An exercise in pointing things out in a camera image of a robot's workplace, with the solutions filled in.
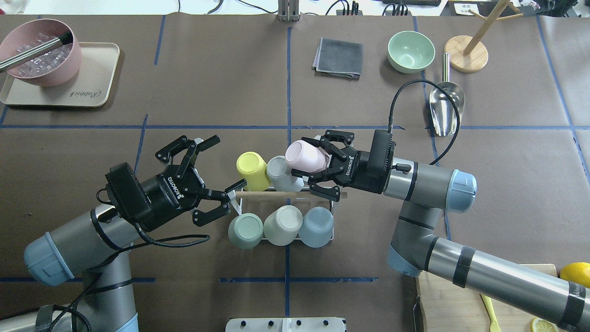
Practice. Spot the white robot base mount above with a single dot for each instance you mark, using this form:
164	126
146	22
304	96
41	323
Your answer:
287	324

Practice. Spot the pink plastic cup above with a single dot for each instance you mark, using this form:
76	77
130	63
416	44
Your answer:
303	156

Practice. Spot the aluminium frame post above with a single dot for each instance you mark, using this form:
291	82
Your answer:
288	10

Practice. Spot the wooden mug tree stand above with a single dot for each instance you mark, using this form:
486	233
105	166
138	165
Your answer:
468	54

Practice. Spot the pink bowl with ice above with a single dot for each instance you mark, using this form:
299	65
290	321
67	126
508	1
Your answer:
56	65

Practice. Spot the lemon slice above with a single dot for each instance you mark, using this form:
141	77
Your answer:
541	325

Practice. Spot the green plastic cup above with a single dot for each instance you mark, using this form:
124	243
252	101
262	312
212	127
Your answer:
245	231

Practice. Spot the white cup holder rack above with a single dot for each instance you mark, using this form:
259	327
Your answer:
263	203

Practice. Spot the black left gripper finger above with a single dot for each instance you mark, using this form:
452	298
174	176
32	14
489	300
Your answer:
192	147
201	218

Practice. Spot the wooden cutting board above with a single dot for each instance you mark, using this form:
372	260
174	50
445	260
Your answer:
447	308

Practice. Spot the folded grey cloth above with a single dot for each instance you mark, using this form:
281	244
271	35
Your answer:
339	58

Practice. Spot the grey plastic cup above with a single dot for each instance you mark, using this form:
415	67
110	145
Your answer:
280	176

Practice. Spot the blue plastic cup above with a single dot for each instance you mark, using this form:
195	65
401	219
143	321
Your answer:
317	227

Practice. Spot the yellow plastic cup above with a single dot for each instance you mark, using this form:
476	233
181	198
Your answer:
252	167

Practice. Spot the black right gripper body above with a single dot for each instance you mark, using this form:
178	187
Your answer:
362	171

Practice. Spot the green bowl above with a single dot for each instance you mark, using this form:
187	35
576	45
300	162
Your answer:
410	52

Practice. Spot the white plastic cup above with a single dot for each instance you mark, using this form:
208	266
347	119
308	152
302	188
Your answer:
283	225

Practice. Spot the metal scoop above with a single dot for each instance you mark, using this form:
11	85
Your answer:
442	112

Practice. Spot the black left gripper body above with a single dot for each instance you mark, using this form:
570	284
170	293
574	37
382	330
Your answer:
159	193

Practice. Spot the yellow lemon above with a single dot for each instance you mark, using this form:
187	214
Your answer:
578	272

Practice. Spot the yellow plastic knife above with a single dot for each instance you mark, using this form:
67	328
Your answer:
494	324

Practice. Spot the metal tongs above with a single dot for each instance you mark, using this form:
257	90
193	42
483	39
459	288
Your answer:
20	58

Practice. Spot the beige tray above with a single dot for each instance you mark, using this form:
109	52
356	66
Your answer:
89	86

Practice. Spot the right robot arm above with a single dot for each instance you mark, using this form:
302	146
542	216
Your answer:
532	206

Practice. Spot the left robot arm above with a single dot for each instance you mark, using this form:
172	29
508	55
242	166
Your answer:
97	244

